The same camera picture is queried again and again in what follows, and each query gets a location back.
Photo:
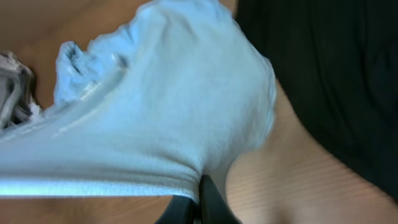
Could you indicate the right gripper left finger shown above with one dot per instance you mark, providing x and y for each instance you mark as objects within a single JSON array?
[{"x": 180, "y": 210}]

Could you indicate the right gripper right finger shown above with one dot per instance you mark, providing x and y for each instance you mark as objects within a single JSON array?
[{"x": 214, "y": 210}]

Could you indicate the light blue t-shirt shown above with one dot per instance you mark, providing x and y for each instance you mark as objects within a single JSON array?
[{"x": 177, "y": 93}]

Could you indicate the black t-shirt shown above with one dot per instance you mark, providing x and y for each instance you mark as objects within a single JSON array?
[{"x": 336, "y": 60}]

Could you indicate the folded grey garment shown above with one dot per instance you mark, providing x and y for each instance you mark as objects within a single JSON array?
[{"x": 17, "y": 99}]

